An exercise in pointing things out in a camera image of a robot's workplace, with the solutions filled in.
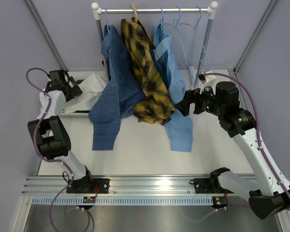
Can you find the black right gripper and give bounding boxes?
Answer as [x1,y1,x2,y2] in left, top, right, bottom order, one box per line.
[175,83,225,117]

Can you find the white shirt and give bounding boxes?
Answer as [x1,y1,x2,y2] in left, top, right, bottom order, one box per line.
[40,72,108,114]

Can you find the blue hanger of white shirt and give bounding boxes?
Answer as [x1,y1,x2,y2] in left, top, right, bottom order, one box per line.
[164,7,193,80]

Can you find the dark pinstriped shirt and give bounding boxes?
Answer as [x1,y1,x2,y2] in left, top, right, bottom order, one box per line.
[73,80,91,111]

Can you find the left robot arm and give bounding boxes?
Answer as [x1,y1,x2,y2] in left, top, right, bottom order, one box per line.
[27,70,94,193]

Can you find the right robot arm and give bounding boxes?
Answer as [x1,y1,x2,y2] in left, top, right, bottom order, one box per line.
[175,81,290,219]

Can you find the light blue shirt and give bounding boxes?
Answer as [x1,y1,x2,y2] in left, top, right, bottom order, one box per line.
[151,23,193,152]

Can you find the yellow plaid shirt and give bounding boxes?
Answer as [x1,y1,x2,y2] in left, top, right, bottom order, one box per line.
[120,17,175,125]

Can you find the blue checked shirt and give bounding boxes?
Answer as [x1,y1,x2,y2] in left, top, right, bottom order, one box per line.
[88,25,145,151]

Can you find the blue hanger of checked shirt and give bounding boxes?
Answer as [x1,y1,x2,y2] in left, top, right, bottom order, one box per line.
[105,7,110,29]

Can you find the wooden hanger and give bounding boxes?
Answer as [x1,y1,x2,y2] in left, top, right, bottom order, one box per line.
[130,3,138,23]

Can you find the white plastic laundry basket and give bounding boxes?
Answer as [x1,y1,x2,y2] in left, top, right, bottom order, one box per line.
[61,72,108,114]

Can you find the clothes rack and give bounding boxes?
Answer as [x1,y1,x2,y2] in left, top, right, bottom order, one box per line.
[91,2,207,87]

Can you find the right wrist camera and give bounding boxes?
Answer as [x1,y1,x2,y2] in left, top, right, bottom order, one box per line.
[198,71,217,94]

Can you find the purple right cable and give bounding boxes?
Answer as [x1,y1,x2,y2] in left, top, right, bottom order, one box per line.
[198,72,290,216]

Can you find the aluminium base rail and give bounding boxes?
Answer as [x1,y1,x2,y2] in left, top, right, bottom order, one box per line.
[21,175,259,206]

